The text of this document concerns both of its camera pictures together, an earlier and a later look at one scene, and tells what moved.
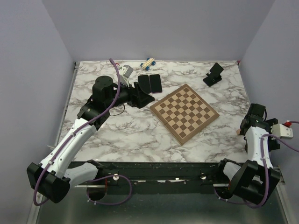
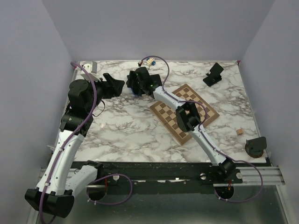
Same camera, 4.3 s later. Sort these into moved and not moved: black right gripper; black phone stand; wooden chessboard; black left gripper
Moved: black right gripper; black left gripper
Not moved: wooden chessboard; black phone stand
